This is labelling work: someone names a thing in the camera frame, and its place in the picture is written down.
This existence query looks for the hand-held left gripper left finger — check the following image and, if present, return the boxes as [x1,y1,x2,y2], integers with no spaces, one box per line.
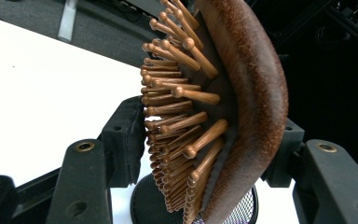
[46,95,146,224]

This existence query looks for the white-legged desk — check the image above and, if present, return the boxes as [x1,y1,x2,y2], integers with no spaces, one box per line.
[57,0,79,44]

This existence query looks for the black mesh cup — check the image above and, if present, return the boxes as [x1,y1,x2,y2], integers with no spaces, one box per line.
[130,172,259,224]

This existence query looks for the wooden paddle hairbrush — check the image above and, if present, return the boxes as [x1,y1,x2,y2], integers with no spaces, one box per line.
[139,0,290,224]

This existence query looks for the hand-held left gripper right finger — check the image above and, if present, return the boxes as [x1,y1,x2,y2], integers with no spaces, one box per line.
[260,119,358,224]

